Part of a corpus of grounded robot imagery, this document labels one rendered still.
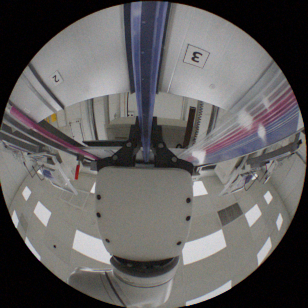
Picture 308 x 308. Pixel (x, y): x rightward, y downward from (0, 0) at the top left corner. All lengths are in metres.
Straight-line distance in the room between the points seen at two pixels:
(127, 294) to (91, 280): 0.04
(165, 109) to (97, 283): 2.01
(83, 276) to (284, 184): 8.69
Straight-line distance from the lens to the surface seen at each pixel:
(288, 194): 8.80
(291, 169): 8.52
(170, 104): 1.95
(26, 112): 0.21
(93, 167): 0.47
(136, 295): 0.15
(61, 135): 0.37
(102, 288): 0.15
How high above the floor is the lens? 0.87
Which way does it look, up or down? 33 degrees up
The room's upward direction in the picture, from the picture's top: 176 degrees counter-clockwise
